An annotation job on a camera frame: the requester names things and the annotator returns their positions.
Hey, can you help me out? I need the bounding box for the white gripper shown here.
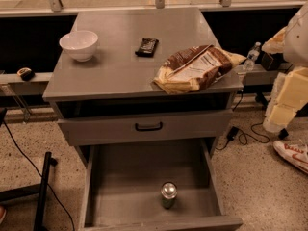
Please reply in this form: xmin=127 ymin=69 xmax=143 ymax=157
xmin=262 ymin=28 xmax=308 ymax=133

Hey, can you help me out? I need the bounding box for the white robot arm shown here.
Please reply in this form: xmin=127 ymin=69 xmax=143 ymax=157
xmin=262 ymin=3 xmax=308 ymax=133

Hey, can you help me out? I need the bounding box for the closed grey top drawer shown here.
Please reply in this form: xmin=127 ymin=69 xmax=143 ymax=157
xmin=59 ymin=110 xmax=232 ymax=146

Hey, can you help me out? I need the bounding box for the open grey lower drawer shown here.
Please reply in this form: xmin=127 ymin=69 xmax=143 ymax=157
xmin=78 ymin=139 xmax=243 ymax=231

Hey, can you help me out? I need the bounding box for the small black box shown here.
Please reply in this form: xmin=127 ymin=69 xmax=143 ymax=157
xmin=261 ymin=53 xmax=281 ymax=71

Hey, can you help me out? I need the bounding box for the clear plastic water bottle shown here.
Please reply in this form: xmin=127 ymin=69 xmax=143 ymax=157
xmin=244 ymin=42 xmax=261 ymax=71

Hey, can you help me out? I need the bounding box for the white red sneaker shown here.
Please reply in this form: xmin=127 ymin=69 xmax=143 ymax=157
xmin=273 ymin=141 xmax=308 ymax=174

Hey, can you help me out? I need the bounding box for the brown yellow chip bag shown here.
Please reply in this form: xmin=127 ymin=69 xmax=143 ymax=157
xmin=153 ymin=45 xmax=246 ymax=94

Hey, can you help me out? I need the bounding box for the dark chocolate bar wrapper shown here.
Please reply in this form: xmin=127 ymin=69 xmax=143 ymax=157
xmin=135 ymin=38 xmax=159 ymax=57

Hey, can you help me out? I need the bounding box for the grey metal cabinet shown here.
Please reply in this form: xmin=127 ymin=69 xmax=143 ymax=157
xmin=43 ymin=8 xmax=243 ymax=162

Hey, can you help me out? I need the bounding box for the white ceramic bowl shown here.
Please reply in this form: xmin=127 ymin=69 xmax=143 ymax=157
xmin=59 ymin=30 xmax=98 ymax=62

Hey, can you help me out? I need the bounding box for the small tape measure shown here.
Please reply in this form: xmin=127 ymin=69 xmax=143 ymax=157
xmin=17 ymin=67 xmax=35 ymax=81

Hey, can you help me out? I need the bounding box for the black drawer handle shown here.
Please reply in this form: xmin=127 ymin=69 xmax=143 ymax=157
xmin=135 ymin=122 xmax=163 ymax=132

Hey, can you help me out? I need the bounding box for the black cable on floor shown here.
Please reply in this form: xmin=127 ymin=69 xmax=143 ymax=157
xmin=2 ymin=118 xmax=76 ymax=231

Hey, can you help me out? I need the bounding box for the black stand frame left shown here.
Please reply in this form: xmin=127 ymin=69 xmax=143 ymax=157
xmin=0 ymin=152 xmax=58 ymax=231

